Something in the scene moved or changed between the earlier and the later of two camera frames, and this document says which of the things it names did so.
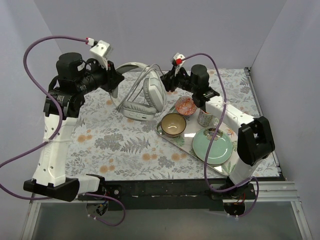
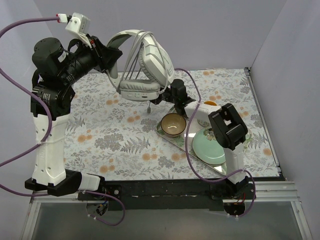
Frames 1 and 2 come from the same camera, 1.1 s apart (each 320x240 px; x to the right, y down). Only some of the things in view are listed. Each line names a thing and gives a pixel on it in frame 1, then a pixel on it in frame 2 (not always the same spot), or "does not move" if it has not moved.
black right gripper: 167,79 -> 171,92
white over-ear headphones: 141,93 -> 143,68
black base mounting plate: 171,195 does not move
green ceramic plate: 221,149 does not move
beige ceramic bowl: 172,125 does not move
